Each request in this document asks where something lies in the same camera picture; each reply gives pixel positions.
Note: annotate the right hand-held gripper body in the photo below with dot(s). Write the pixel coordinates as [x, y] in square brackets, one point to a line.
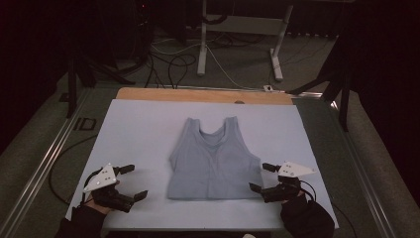
[286, 185]

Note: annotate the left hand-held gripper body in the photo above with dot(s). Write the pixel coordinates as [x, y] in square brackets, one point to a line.
[106, 185]

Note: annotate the grey tank top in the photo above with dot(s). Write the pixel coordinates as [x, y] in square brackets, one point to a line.
[214, 165]

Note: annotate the person's left hand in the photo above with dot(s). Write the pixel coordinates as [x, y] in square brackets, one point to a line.
[95, 207]

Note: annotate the person's right hand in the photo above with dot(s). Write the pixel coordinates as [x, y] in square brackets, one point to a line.
[298, 208]

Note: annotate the pale blue table mat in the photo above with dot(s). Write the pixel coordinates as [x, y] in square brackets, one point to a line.
[145, 132]

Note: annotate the white power socket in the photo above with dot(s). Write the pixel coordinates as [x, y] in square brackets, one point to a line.
[268, 88]

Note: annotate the wooden board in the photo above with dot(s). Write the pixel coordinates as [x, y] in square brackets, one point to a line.
[198, 95]

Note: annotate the black tripod stand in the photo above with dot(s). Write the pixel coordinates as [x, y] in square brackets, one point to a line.
[340, 89]
[85, 71]

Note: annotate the aluminium floor rail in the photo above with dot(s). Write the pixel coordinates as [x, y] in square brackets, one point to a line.
[43, 165]
[363, 172]

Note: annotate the white metal desk frame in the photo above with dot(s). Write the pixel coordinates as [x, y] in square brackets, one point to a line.
[237, 24]

